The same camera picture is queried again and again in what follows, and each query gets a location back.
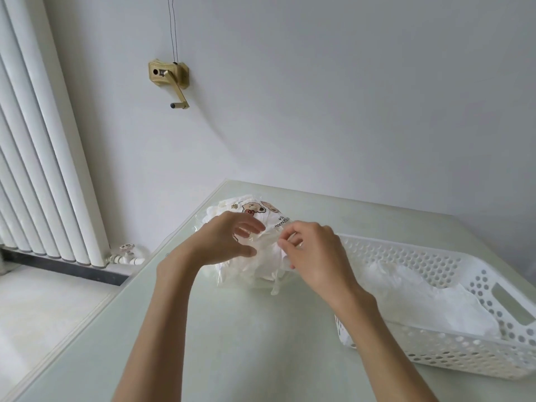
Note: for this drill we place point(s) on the person's right hand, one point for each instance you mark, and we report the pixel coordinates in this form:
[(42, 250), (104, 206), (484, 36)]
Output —
[(322, 263)]

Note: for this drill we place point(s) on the person's left hand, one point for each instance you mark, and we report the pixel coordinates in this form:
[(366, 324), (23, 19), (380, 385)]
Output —
[(213, 242)]

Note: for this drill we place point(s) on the person's right forearm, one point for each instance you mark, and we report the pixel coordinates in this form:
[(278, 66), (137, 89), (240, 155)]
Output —
[(385, 360)]

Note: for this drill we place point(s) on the white column radiator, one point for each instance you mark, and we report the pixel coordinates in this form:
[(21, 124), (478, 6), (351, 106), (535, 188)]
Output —
[(42, 163)]

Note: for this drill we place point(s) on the brass wall crank winch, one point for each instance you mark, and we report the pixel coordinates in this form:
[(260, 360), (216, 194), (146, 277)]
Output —
[(182, 75)]

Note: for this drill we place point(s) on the white perforated plastic basket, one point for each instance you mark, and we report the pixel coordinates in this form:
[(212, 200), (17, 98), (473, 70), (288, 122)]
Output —
[(460, 355)]

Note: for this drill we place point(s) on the clear bear-print plastic bag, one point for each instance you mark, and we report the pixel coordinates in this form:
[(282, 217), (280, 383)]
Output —
[(268, 209)]

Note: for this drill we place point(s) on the person's left forearm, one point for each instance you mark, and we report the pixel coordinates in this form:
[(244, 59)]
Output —
[(155, 343)]

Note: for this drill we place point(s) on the white radiator valve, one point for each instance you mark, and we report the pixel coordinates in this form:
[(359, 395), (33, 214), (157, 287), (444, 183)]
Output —
[(125, 255)]

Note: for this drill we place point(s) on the stack of white gloves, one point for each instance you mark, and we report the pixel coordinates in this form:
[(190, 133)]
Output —
[(418, 301)]

